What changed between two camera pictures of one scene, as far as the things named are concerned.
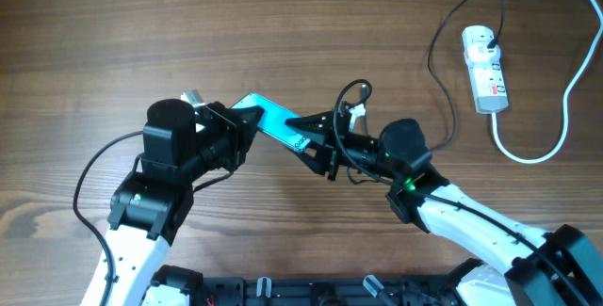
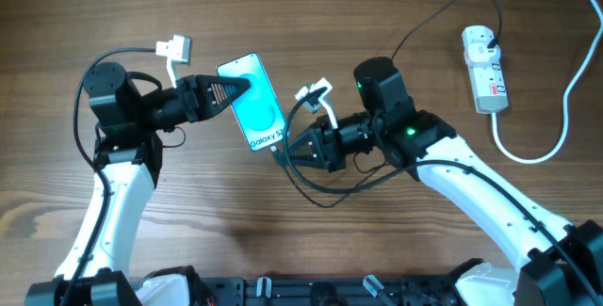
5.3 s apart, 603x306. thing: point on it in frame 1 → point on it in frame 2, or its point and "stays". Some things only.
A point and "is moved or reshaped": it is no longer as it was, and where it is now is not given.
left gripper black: x=234 y=135 → x=189 y=99
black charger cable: x=490 y=44 → x=286 y=169
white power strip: x=485 y=69 stays
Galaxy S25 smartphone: x=273 y=121 is moved or reshaped
